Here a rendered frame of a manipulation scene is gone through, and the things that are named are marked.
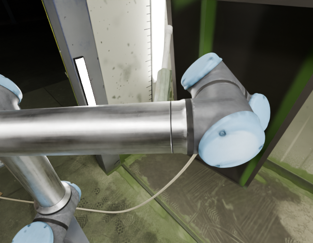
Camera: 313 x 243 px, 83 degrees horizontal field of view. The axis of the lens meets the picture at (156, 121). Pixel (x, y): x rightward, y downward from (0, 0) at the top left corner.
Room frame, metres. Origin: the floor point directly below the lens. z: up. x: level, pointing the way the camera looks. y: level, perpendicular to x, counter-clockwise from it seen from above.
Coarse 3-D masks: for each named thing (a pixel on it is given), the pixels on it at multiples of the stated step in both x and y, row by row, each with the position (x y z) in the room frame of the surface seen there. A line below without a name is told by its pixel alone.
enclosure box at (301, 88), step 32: (192, 0) 1.04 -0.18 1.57; (224, 0) 0.72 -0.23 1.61; (256, 0) 0.65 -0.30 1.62; (288, 0) 0.60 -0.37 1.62; (192, 32) 1.07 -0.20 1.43; (224, 32) 1.10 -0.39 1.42; (256, 32) 0.99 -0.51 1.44; (288, 32) 0.90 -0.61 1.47; (256, 64) 0.98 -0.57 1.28; (288, 64) 0.88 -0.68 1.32; (288, 96) 0.87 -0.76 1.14; (256, 160) 0.89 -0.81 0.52
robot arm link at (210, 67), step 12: (204, 60) 0.34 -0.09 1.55; (216, 60) 0.33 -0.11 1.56; (192, 72) 0.34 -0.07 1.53; (204, 72) 0.31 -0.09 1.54; (216, 72) 0.31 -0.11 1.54; (228, 72) 0.32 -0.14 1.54; (192, 84) 0.31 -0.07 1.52; (204, 84) 0.28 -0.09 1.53; (240, 84) 0.33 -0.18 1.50; (192, 96) 0.29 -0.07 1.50
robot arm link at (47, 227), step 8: (32, 224) 0.28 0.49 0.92; (40, 224) 0.28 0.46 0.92; (48, 224) 0.28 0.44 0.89; (56, 224) 0.29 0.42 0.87; (64, 224) 0.30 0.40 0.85; (24, 232) 0.25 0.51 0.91; (32, 232) 0.25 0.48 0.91; (40, 232) 0.25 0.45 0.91; (48, 232) 0.25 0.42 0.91; (56, 232) 0.26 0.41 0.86; (64, 232) 0.28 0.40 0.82; (16, 240) 0.22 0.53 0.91; (24, 240) 0.22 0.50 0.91; (32, 240) 0.22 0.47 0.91; (40, 240) 0.22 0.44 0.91; (48, 240) 0.22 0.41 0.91; (56, 240) 0.24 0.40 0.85
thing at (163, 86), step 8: (168, 32) 0.75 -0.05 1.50; (168, 40) 0.73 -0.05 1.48; (168, 48) 0.71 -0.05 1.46; (168, 56) 0.69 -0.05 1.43; (160, 72) 0.63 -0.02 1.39; (168, 72) 0.63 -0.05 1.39; (160, 80) 0.61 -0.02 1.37; (168, 80) 0.61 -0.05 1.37; (160, 88) 0.58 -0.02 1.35; (168, 88) 0.59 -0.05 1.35; (160, 96) 0.56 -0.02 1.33; (168, 96) 0.58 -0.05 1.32
